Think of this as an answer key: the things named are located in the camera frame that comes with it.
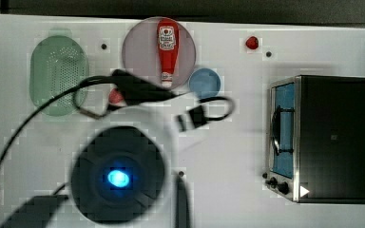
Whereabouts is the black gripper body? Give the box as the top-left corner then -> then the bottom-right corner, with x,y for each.
110,69 -> 177,105

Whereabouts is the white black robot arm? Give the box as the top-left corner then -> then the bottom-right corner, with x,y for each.
0,69 -> 199,228

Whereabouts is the red plush strawberry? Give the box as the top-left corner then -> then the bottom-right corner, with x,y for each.
108,88 -> 124,105

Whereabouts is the grey round plate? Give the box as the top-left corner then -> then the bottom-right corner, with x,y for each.
122,17 -> 196,89

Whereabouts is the red plush ketchup bottle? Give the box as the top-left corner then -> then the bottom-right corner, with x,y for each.
157,18 -> 180,88

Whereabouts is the blue cup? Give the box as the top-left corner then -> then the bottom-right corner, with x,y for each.
188,68 -> 221,99

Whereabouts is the green perforated colander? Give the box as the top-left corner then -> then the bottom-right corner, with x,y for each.
29,35 -> 89,107

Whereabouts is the silver toaster oven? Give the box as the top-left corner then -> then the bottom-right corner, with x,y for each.
262,75 -> 365,204

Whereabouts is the black cable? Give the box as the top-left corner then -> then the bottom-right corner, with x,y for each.
0,75 -> 118,228

